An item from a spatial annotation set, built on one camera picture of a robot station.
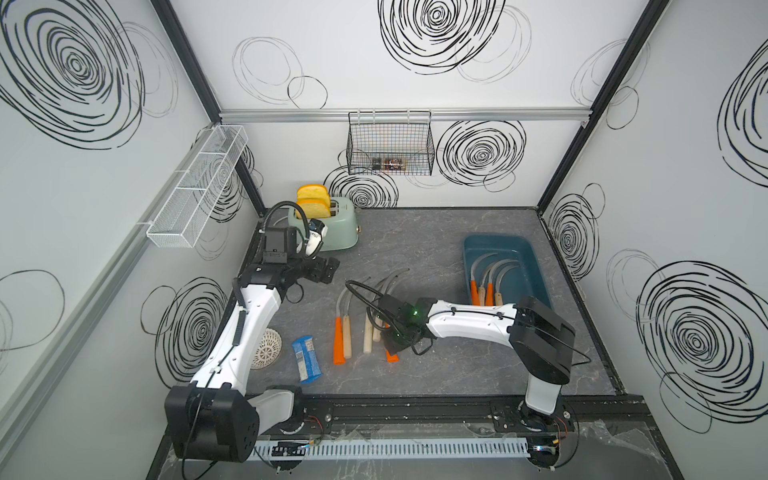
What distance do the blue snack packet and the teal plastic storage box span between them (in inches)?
18.9

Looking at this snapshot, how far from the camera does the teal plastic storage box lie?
95cm

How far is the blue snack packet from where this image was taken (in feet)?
2.65
